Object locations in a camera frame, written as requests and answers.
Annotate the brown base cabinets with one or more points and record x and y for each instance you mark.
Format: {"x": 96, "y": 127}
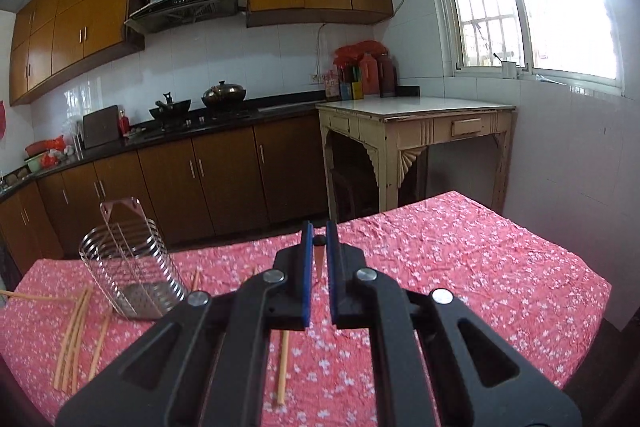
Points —
{"x": 225, "y": 177}

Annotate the black kitchen countertop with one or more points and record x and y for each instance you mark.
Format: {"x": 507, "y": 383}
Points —
{"x": 295, "y": 99}

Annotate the white mug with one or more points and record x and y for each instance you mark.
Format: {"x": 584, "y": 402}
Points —
{"x": 509, "y": 71}

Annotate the black gas stove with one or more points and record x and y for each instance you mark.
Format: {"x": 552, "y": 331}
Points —
{"x": 210, "y": 119}

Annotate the red plastic bag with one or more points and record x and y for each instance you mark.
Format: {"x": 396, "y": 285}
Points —
{"x": 357, "y": 49}

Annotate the orange oil jug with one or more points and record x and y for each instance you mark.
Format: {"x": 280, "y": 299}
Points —
{"x": 370, "y": 77}

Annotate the cream wooden side table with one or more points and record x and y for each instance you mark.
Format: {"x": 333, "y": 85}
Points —
{"x": 400, "y": 142}

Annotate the black wok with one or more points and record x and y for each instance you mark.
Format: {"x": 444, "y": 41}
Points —
{"x": 172, "y": 108}

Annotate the green bowl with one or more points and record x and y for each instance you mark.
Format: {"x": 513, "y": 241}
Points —
{"x": 36, "y": 163}

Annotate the blue box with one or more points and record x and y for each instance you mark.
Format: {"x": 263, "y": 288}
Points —
{"x": 345, "y": 91}

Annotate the dark lidded pot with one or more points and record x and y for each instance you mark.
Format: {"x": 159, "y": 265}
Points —
{"x": 223, "y": 96}

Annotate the dark brown bottle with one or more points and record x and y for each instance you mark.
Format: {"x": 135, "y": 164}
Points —
{"x": 387, "y": 79}

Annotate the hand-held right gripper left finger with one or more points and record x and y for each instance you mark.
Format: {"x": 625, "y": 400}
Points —
{"x": 306, "y": 287}

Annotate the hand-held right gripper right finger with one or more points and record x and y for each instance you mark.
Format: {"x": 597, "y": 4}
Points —
{"x": 334, "y": 287}

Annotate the pink packet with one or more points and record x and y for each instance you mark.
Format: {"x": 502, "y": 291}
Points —
{"x": 331, "y": 86}

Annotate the red wall decoration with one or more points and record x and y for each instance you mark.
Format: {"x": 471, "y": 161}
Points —
{"x": 2, "y": 119}

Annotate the brown cutting board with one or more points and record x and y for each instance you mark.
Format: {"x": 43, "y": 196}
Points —
{"x": 100, "y": 127}

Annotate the dark stool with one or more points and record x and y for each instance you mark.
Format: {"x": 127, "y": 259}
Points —
{"x": 350, "y": 184}

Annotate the red floral tablecloth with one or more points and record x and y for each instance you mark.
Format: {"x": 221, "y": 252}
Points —
{"x": 450, "y": 257}

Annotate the yellow box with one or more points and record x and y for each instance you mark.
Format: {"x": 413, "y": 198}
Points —
{"x": 357, "y": 91}

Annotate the small red bottle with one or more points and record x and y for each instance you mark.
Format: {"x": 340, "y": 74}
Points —
{"x": 124, "y": 124}

